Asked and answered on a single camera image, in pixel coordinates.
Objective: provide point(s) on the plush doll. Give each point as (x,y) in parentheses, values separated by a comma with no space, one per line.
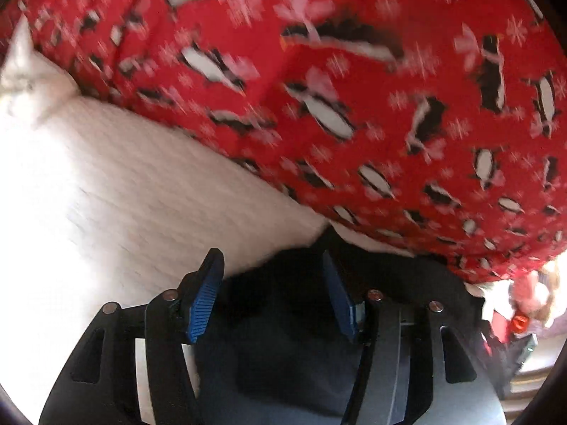
(531,292)

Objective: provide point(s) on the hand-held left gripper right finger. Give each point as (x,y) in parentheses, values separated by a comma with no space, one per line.
(341,301)

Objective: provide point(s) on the red penguin print blanket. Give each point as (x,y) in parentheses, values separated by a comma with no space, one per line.
(354,97)

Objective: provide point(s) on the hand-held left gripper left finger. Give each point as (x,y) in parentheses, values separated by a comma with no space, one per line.
(201,305)

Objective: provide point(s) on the navy zip jacket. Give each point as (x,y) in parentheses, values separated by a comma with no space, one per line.
(283,318)

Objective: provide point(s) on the white textured bedspread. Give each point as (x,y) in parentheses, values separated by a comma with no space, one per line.
(110,212)

